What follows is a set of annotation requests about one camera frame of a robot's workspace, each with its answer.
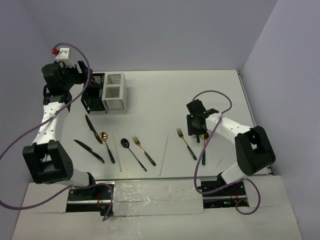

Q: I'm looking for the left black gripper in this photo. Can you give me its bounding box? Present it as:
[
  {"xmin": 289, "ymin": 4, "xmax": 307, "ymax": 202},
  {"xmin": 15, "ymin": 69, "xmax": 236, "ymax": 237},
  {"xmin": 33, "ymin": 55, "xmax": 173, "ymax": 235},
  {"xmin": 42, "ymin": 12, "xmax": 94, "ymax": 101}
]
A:
[{"xmin": 55, "ymin": 61, "xmax": 92, "ymax": 91}]

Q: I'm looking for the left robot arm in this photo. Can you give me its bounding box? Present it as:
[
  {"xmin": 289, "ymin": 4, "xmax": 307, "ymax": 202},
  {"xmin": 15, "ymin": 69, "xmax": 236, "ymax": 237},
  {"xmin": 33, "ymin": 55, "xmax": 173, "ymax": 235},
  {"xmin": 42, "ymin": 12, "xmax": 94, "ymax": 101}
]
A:
[{"xmin": 22, "ymin": 61, "xmax": 98, "ymax": 199}]

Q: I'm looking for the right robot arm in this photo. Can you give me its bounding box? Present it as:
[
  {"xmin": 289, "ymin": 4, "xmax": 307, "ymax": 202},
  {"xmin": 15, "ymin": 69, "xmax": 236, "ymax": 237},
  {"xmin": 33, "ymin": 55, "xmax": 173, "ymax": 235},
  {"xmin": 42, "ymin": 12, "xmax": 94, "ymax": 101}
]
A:
[{"xmin": 186, "ymin": 99, "xmax": 276, "ymax": 196}]

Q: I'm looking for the black utensil caddy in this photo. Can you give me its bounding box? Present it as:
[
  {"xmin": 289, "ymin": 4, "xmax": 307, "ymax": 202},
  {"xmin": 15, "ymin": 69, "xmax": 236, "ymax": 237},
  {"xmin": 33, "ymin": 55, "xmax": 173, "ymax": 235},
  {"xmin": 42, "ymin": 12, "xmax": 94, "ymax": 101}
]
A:
[{"xmin": 81, "ymin": 72, "xmax": 106, "ymax": 114}]

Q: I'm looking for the white utensil caddy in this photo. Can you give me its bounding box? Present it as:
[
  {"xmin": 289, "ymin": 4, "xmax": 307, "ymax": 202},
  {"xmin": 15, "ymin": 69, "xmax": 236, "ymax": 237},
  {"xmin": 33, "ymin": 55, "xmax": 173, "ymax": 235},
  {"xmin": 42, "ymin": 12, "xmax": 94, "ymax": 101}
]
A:
[{"xmin": 101, "ymin": 72, "xmax": 128, "ymax": 113}]

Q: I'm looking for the black knife upper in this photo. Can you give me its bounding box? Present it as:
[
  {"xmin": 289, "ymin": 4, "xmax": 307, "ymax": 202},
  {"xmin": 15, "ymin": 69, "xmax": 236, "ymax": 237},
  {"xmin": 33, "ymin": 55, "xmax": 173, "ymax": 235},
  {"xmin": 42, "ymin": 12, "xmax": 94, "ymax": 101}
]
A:
[{"xmin": 85, "ymin": 115, "xmax": 103, "ymax": 144}]

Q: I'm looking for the black knife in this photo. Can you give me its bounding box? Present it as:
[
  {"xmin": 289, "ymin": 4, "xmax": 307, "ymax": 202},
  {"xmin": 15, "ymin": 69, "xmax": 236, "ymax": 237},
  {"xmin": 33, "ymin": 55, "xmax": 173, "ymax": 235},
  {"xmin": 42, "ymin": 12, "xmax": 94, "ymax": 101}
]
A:
[
  {"xmin": 85, "ymin": 115, "xmax": 103, "ymax": 144},
  {"xmin": 73, "ymin": 139, "xmax": 105, "ymax": 164}
]

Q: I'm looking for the black spoon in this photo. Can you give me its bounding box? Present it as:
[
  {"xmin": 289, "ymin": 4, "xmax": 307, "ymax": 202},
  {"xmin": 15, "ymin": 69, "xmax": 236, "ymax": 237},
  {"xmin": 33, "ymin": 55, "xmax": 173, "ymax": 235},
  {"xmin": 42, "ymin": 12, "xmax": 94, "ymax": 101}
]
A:
[{"xmin": 120, "ymin": 138, "xmax": 147, "ymax": 172}]

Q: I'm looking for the clear chopstick left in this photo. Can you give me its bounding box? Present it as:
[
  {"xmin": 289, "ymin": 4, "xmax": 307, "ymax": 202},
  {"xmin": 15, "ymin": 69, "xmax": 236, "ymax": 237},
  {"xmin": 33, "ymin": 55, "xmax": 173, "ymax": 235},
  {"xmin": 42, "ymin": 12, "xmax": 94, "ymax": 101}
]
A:
[{"xmin": 112, "ymin": 131, "xmax": 123, "ymax": 173}]

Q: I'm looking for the black knife lower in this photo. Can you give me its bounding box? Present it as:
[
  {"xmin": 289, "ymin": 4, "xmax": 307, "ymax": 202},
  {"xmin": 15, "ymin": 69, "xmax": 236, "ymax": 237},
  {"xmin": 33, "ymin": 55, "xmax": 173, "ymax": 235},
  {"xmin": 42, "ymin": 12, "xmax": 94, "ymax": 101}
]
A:
[{"xmin": 73, "ymin": 139, "xmax": 105, "ymax": 164}]

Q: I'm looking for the gold spoon green handle right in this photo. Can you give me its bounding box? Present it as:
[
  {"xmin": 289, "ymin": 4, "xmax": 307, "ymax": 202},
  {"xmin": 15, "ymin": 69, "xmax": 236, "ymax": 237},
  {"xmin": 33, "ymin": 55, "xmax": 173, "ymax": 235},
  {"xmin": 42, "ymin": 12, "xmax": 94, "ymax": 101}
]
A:
[{"xmin": 201, "ymin": 133, "xmax": 209, "ymax": 166}]

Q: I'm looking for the gold spoon green handle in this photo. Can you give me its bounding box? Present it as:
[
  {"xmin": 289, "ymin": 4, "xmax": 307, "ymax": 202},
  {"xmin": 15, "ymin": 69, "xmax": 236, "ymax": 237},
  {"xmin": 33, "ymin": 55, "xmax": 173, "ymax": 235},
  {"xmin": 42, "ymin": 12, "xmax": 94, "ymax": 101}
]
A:
[
  {"xmin": 201, "ymin": 133, "xmax": 209, "ymax": 166},
  {"xmin": 99, "ymin": 132, "xmax": 116, "ymax": 164}
]

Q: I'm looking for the gold fork green handle right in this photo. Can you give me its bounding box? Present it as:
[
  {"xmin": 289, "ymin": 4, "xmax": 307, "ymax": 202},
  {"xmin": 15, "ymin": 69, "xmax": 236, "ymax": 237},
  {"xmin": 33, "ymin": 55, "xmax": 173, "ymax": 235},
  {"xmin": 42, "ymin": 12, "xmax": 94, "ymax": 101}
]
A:
[{"xmin": 176, "ymin": 128, "xmax": 197, "ymax": 160}]

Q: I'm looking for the gold fork green handle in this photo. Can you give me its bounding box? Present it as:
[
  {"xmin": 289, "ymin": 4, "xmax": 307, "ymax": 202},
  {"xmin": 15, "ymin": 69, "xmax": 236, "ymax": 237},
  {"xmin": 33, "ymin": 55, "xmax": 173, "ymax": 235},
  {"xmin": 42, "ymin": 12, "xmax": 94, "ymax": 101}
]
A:
[
  {"xmin": 132, "ymin": 136, "xmax": 157, "ymax": 167},
  {"xmin": 176, "ymin": 128, "xmax": 197, "ymax": 160}
]

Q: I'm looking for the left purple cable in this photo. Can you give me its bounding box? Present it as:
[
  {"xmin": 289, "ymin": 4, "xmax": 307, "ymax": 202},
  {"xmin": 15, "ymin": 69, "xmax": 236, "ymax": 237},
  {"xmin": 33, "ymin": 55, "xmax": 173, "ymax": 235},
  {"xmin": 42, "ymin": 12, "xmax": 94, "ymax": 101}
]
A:
[{"xmin": 0, "ymin": 42, "xmax": 115, "ymax": 222}]

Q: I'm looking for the purple cable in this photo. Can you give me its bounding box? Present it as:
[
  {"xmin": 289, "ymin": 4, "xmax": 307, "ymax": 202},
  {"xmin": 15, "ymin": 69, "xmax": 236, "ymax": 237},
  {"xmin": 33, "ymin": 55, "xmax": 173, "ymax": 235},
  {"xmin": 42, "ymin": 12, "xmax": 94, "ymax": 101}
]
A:
[
  {"xmin": 191, "ymin": 89, "xmax": 263, "ymax": 216},
  {"xmin": 0, "ymin": 42, "xmax": 115, "ymax": 222}
]

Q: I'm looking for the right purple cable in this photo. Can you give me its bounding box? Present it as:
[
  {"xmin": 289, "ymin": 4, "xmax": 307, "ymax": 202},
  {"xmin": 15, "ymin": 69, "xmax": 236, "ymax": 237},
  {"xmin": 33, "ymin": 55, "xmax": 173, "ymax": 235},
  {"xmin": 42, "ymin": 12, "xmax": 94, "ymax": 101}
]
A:
[{"xmin": 191, "ymin": 89, "xmax": 263, "ymax": 216}]

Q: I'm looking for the gold fork green handle left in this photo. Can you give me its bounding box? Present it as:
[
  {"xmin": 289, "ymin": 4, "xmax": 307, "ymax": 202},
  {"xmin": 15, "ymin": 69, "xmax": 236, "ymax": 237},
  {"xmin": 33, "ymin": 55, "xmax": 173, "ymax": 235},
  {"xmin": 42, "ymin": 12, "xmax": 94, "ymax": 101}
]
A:
[{"xmin": 132, "ymin": 136, "xmax": 157, "ymax": 167}]

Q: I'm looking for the gold spoon green handle left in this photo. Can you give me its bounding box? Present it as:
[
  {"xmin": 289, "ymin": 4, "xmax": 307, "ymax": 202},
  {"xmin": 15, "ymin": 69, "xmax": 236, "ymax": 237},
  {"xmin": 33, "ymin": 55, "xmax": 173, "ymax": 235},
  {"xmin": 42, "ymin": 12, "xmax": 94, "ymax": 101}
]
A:
[{"xmin": 99, "ymin": 132, "xmax": 116, "ymax": 164}]

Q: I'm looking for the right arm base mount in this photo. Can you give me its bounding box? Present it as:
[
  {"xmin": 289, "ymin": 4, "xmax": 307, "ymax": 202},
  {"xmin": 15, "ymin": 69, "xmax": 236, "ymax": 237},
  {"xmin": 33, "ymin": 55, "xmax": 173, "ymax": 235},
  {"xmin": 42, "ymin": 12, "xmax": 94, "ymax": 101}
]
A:
[{"xmin": 196, "ymin": 180, "xmax": 249, "ymax": 209}]

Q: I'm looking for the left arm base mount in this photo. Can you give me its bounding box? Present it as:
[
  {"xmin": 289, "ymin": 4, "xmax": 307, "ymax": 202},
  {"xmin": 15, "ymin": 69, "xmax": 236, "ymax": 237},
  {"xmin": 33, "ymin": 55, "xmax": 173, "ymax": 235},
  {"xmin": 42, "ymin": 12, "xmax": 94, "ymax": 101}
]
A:
[{"xmin": 65, "ymin": 184, "xmax": 112, "ymax": 216}]

